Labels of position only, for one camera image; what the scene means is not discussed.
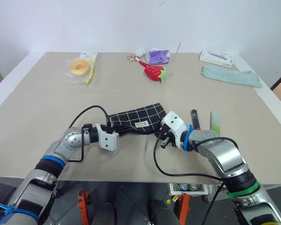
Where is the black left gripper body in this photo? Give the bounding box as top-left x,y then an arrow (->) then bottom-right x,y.
100,125 -> 127,138

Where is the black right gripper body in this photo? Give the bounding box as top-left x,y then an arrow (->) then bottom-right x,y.
155,120 -> 177,149

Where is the black white grid pouch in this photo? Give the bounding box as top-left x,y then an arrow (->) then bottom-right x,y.
107,102 -> 169,137

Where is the red marker with dark cap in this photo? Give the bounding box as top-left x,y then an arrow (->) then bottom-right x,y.
190,109 -> 202,131

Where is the green highlighter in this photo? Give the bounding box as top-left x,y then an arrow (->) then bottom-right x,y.
209,111 -> 222,135

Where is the white bin with cans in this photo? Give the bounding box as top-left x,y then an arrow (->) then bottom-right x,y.
168,182 -> 210,196

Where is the red strawberry plush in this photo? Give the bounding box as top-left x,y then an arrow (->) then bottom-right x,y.
143,65 -> 168,83

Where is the clear plastic bag yellow strip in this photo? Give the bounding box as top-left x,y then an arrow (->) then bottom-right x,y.
65,52 -> 96,86

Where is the yellow donut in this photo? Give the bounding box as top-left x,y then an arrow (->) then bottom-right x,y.
69,59 -> 90,77

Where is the orange metal stand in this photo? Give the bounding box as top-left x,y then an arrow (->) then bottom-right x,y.
177,193 -> 191,225
77,189 -> 90,225

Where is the purple tissue pack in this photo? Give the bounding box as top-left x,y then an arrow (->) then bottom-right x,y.
145,48 -> 171,66

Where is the small white flat box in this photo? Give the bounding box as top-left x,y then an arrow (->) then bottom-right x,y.
79,51 -> 99,68

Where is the white fluffy plush ball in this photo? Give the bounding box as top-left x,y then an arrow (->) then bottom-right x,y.
135,47 -> 148,58

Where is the light green towel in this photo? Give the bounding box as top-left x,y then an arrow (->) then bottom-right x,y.
200,65 -> 263,89

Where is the white box with blue pen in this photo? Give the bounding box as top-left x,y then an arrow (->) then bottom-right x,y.
198,49 -> 235,69

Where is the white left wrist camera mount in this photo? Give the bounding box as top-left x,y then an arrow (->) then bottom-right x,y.
95,123 -> 120,152

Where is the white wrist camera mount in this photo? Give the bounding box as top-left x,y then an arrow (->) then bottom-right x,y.
95,123 -> 120,152
161,111 -> 188,149

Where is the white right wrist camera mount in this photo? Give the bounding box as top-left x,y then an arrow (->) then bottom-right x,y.
161,111 -> 188,149

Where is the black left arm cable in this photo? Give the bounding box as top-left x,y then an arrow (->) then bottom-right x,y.
67,105 -> 113,164

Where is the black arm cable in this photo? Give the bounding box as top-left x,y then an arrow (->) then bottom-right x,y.
153,135 -> 239,225
67,105 -> 113,164

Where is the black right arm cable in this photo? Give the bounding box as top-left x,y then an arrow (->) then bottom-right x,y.
153,135 -> 239,225

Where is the red white strap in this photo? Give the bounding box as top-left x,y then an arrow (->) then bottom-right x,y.
134,56 -> 151,69

